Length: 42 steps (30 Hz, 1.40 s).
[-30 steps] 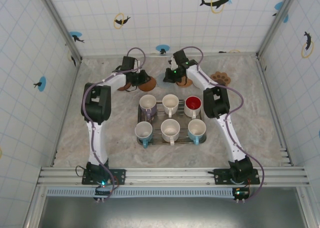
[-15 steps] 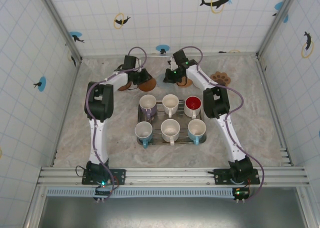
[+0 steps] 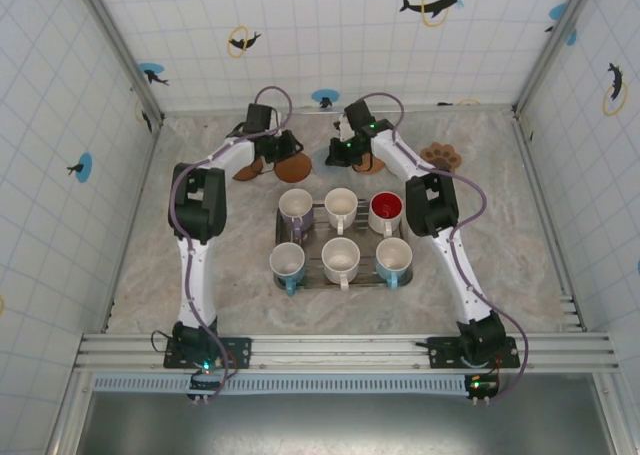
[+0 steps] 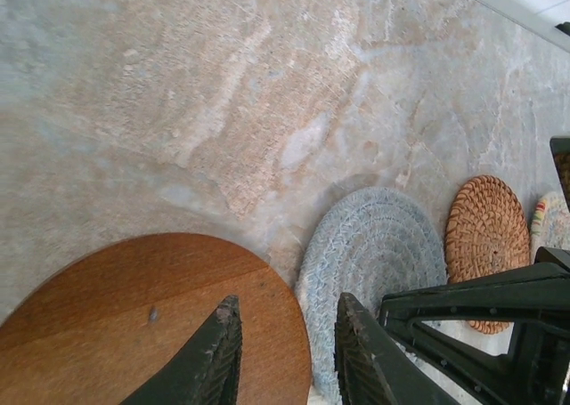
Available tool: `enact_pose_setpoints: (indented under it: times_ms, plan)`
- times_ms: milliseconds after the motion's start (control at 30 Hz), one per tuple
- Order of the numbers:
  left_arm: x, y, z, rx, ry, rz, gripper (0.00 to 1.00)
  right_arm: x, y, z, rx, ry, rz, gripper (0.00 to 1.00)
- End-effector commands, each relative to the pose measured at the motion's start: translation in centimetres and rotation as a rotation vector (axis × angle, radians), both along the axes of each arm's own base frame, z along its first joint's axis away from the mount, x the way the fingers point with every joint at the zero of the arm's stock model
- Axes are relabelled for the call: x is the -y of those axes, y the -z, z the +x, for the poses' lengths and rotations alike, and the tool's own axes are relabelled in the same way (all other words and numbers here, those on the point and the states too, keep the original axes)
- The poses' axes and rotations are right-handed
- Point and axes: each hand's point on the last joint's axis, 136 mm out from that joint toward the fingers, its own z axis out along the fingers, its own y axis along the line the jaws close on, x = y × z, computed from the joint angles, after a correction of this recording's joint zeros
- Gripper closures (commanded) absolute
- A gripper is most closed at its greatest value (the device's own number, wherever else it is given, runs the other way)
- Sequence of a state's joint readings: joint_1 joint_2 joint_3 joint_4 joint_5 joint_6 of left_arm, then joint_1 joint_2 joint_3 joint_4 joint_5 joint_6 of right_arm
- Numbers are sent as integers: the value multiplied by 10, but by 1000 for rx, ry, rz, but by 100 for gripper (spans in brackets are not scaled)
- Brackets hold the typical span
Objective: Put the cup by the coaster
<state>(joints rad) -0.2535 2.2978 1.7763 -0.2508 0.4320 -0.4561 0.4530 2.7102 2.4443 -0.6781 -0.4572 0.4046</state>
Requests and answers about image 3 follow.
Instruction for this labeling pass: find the brown round wooden coaster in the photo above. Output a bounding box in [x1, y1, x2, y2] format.
[273, 154, 313, 184]

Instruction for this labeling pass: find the light brown coaster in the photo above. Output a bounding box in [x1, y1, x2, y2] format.
[233, 162, 267, 182]

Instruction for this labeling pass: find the cream ceramic cup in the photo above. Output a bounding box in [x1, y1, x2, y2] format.
[323, 187, 359, 236]
[321, 236, 362, 292]

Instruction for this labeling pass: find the purple ceramic cup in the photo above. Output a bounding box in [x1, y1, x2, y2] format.
[277, 188, 316, 244]

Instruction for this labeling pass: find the white cup with red inside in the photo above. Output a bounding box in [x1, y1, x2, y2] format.
[368, 191, 404, 240]

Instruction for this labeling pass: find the teal flower print cup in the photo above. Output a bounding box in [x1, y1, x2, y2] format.
[268, 241, 307, 296]

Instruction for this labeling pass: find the paw shaped cork coaster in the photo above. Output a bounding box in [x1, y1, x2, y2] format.
[419, 141, 462, 172]

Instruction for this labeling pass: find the light blue ceramic cup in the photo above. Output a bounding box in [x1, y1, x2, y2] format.
[374, 236, 414, 291]

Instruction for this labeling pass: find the penguin on blue circle sticker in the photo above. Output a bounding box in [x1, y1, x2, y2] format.
[310, 88, 341, 110]

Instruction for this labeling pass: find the metal tray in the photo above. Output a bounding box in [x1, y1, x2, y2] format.
[272, 198, 415, 290]

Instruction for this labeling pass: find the shark on blue circle sticker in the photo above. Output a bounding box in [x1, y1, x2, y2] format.
[138, 62, 171, 87]

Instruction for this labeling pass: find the fish on blue oval sticker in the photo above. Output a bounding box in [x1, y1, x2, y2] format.
[66, 151, 95, 184]

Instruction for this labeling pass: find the blue patch sticker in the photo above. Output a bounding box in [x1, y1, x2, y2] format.
[543, 2, 580, 48]

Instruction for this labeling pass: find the grey metal panel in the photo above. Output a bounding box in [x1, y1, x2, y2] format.
[84, 392, 617, 455]

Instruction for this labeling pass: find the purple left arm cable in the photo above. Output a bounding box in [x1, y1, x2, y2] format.
[168, 85, 294, 402]

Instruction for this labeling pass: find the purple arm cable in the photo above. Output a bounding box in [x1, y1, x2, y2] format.
[357, 92, 530, 404]
[168, 85, 294, 402]

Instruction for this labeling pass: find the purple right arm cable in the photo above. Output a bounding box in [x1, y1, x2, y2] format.
[357, 92, 530, 404]

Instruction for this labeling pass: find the aluminium back rail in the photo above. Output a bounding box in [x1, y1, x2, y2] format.
[160, 103, 519, 117]

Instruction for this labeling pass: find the small dolphin yellow ring sticker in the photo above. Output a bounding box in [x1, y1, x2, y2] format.
[227, 23, 263, 59]

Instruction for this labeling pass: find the black animal yellow ring sticker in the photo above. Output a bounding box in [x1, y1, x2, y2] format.
[133, 98, 154, 135]

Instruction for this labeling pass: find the aluminium side rail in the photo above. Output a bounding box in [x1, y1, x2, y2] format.
[101, 117, 166, 334]
[510, 107, 589, 334]

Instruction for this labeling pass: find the large dolphin yellow ring sticker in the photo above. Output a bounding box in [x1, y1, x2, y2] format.
[398, 0, 476, 29]

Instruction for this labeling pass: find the aluminium corner post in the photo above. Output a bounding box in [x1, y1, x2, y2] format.
[72, 0, 165, 129]
[513, 0, 600, 117]

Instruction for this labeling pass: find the aluminium front rail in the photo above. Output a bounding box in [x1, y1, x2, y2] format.
[73, 332, 621, 375]

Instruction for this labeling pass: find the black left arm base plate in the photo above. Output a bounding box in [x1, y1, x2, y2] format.
[163, 335, 254, 371]

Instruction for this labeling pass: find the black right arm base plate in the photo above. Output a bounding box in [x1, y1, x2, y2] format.
[427, 335, 520, 371]

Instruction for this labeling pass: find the white slotted cable duct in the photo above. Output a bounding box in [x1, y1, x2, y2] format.
[92, 373, 474, 395]

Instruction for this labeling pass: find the orca yellow ring sticker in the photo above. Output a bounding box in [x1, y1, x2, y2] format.
[601, 61, 630, 118]

